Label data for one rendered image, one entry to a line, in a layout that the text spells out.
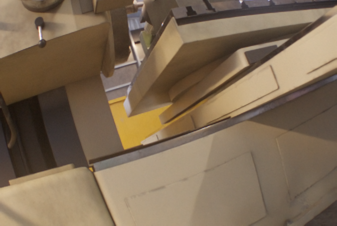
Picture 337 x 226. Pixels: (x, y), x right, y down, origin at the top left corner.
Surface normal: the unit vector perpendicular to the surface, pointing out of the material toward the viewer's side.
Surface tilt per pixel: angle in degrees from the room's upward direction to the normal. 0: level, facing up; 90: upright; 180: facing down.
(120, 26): 133
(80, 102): 90
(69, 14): 90
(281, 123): 90
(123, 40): 148
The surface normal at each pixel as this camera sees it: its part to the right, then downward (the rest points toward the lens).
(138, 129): 0.23, -0.22
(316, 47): -0.92, 0.28
